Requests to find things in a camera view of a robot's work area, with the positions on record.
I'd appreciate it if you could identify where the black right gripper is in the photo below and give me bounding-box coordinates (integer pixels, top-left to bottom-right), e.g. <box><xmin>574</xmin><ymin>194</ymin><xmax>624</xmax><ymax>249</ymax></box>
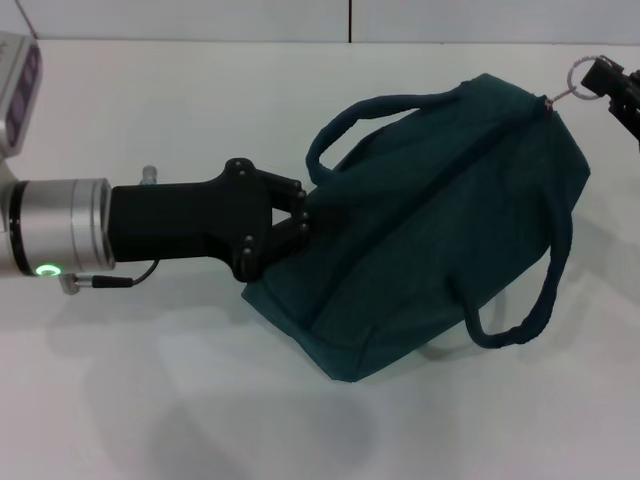
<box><xmin>582</xmin><ymin>55</ymin><xmax>640</xmax><ymax>146</ymax></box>

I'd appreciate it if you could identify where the left arm cable with plug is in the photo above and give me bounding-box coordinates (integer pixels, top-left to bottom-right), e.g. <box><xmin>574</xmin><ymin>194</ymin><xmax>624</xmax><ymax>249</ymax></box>
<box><xmin>59</xmin><ymin>259</ymin><xmax>160</xmax><ymax>295</ymax></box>

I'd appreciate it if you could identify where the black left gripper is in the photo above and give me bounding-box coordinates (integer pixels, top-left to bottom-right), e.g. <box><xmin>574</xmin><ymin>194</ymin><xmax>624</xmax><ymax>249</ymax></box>
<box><xmin>108</xmin><ymin>157</ymin><xmax>314</xmax><ymax>281</ymax></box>

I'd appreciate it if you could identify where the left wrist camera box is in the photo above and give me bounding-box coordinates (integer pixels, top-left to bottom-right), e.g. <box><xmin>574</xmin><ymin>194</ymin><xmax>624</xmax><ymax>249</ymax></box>
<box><xmin>0</xmin><ymin>30</ymin><xmax>44</xmax><ymax>161</ymax></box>

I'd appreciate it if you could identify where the teal insulated lunch bag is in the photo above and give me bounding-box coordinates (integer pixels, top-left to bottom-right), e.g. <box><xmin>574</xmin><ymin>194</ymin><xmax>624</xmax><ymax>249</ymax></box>
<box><xmin>240</xmin><ymin>72</ymin><xmax>593</xmax><ymax>384</ymax></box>

